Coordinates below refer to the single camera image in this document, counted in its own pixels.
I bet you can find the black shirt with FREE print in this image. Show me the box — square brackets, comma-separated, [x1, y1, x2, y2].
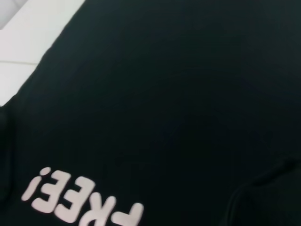
[0, 0, 301, 226]

